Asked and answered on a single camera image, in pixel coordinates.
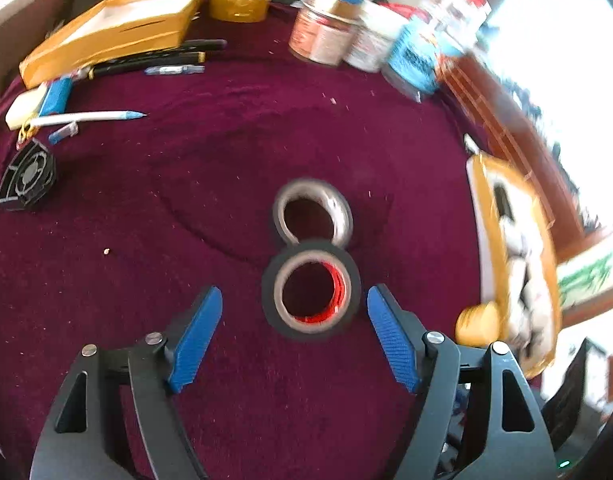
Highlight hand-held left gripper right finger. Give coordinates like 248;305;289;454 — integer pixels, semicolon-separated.
367;284;557;480

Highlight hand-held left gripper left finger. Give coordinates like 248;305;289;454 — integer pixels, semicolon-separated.
29;286;223;480

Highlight black tape roll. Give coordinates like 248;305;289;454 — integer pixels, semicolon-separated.
261;241;362;337

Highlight grey tape roll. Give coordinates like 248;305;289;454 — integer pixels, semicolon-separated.
273;178;353;248

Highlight taped cardboard box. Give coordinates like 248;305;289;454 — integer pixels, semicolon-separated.
466;152;562;378

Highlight black cooling fan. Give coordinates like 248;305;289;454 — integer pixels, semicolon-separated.
0;139;57;212

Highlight yellow tape roll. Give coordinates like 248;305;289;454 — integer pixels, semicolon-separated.
455;304;502;348

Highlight green painting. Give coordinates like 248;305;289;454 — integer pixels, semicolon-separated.
556;245;613;311

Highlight white bundle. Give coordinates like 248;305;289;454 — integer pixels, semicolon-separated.
501;185;552;361

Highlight maroon velvet tablecloth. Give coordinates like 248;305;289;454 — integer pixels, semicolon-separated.
0;2;542;480

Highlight clear pen cap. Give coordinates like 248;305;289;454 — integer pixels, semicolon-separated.
49;122;80;143

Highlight white ballpoint pen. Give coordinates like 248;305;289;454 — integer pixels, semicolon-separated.
29;110;148;128

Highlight gold keyring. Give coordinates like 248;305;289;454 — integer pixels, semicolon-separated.
17;122;40;148

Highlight clear jar blue label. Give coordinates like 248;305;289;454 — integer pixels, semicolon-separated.
383;12;462;98

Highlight black marker pens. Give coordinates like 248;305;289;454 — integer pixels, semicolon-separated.
86;51;207;80

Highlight blue pack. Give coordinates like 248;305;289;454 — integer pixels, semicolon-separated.
39;77;72;116

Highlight white rectangular block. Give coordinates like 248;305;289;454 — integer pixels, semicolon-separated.
5;87;50;131

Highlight clear jar white label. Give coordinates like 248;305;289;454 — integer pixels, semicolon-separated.
343;2;407;73

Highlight black marker pen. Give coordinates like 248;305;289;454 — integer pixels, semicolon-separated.
131;39;227;58

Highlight clear jar orange label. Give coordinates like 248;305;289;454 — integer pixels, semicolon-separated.
289;2;359;67

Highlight flat yellow cardboard box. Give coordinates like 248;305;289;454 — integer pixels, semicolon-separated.
19;0;207;88

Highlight brown packing tape roll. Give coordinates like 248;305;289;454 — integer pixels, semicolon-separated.
209;0;272;23

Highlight clear jar red lid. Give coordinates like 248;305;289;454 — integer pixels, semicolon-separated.
436;0;492;36

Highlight red upholstered chair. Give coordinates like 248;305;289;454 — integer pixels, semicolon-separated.
0;0;72;86

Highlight wooden bench rail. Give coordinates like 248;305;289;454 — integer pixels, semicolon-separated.
436;55;587;256

